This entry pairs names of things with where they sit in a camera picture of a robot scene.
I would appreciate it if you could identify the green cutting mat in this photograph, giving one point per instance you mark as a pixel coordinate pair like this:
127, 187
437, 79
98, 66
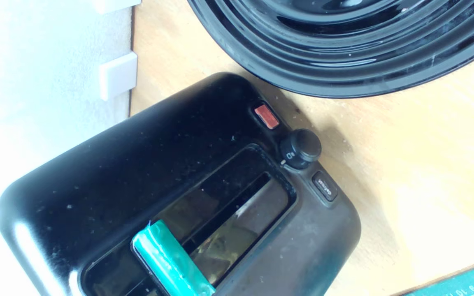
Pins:
471, 283

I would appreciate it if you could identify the white wall clip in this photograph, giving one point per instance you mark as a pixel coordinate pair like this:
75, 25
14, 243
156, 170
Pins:
117, 76
111, 4

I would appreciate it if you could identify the green toaster lever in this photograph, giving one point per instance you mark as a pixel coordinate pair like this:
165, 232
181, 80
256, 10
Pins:
167, 255

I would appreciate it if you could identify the black ribbed plate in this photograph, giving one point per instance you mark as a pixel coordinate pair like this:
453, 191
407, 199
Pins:
344, 49

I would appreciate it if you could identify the black two-slot toaster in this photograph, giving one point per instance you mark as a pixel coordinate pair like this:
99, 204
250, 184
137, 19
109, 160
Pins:
138, 164

